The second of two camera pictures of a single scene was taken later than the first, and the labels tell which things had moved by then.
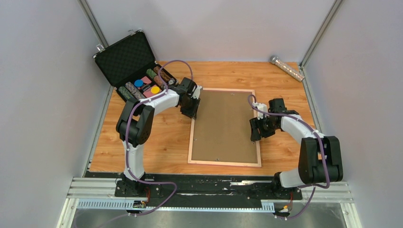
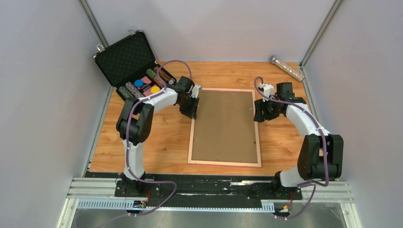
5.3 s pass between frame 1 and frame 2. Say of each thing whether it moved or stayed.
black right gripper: moved
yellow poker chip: stayed
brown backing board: stayed
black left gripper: stayed
